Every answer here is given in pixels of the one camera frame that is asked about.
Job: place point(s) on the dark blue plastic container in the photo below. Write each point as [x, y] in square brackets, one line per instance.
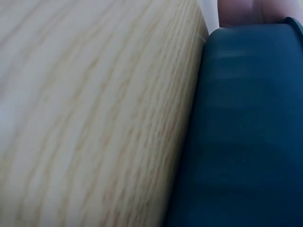
[246, 123]

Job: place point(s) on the person's right fingers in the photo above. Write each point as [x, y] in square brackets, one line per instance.
[239, 11]

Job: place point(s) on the person's right hand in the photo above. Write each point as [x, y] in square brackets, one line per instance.
[239, 11]

